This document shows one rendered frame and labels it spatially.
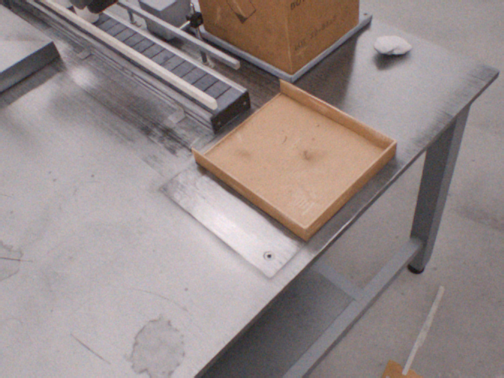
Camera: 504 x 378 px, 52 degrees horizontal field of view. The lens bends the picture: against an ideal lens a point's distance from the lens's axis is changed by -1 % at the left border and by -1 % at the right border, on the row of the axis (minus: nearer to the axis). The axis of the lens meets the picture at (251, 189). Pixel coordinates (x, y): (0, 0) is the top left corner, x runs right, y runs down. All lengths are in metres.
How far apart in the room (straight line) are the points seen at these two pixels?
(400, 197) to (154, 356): 1.36
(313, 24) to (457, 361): 1.09
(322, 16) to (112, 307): 0.73
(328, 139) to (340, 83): 0.18
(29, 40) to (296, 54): 0.71
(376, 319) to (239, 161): 0.89
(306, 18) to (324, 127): 0.24
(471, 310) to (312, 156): 0.96
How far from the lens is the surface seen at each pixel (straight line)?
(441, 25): 2.84
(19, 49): 1.49
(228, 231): 0.95
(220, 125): 1.11
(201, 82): 1.17
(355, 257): 1.87
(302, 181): 1.00
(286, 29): 1.12
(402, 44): 1.26
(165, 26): 1.22
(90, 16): 1.46
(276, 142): 1.07
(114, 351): 0.90
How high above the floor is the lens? 1.60
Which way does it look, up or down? 51 degrees down
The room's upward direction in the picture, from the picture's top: 12 degrees counter-clockwise
